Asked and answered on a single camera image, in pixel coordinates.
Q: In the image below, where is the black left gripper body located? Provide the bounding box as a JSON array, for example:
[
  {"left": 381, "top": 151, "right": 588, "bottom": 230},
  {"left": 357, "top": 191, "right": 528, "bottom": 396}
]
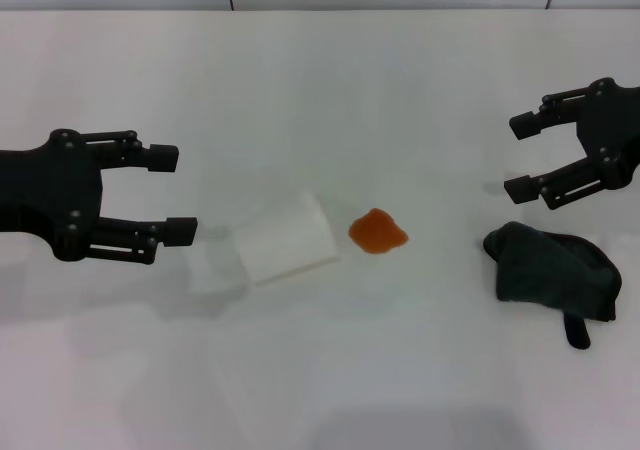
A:
[{"left": 0, "top": 128, "right": 104, "bottom": 263}]

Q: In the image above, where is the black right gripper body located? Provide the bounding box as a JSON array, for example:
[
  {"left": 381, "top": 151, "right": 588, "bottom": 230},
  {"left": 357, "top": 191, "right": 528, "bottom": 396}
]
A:
[{"left": 574, "top": 77, "right": 640, "bottom": 191}]

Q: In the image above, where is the dark blue rag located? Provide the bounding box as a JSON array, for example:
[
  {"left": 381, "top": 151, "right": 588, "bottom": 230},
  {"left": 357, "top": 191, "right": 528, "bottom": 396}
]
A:
[{"left": 482, "top": 221, "right": 624, "bottom": 350}]

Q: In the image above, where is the white paper cup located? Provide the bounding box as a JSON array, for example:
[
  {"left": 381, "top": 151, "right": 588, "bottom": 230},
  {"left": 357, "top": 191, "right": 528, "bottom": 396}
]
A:
[{"left": 187, "top": 189, "right": 342, "bottom": 296}]

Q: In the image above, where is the brown water stain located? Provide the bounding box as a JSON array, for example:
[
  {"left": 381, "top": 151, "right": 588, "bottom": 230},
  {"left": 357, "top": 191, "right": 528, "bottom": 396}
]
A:
[{"left": 348, "top": 208, "right": 411, "bottom": 256}]

